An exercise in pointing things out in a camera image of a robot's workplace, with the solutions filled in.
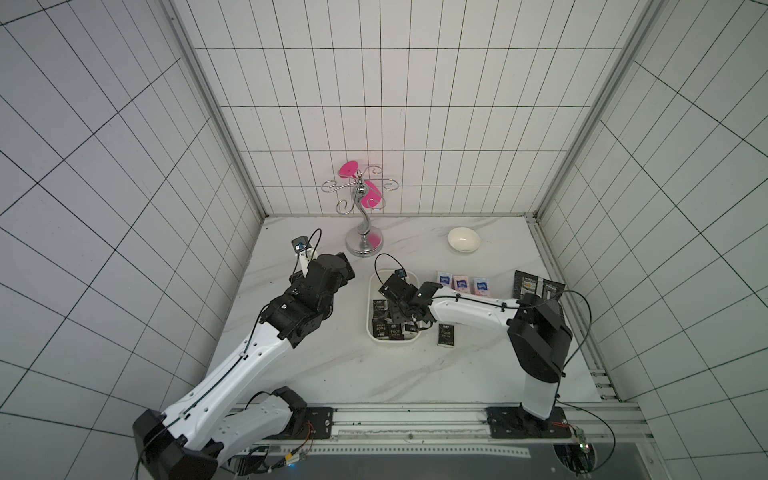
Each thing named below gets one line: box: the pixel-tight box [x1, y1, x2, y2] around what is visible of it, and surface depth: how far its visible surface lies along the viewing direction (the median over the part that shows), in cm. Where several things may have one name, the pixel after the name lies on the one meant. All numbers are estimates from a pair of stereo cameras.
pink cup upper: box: [338, 161, 359, 179], surface depth 97 cm
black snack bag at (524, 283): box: [513, 270, 539, 299], surface depth 100 cm
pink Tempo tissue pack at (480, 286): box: [471, 277, 489, 296], surface depth 99 cm
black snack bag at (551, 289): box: [542, 278, 566, 301], surface depth 97 cm
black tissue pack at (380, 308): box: [373, 299, 388, 319], surface depth 92 cm
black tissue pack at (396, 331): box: [389, 323, 405, 340], surface depth 87 cm
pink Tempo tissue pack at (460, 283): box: [451, 275, 470, 293], surface depth 99 cm
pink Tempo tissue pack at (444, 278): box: [437, 271, 453, 287], surface depth 100 cm
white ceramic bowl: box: [447, 227, 481, 253], surface depth 109 cm
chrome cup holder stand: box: [321, 165, 399, 258], surface depth 97 cm
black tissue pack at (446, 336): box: [437, 324, 455, 348], surface depth 88 cm
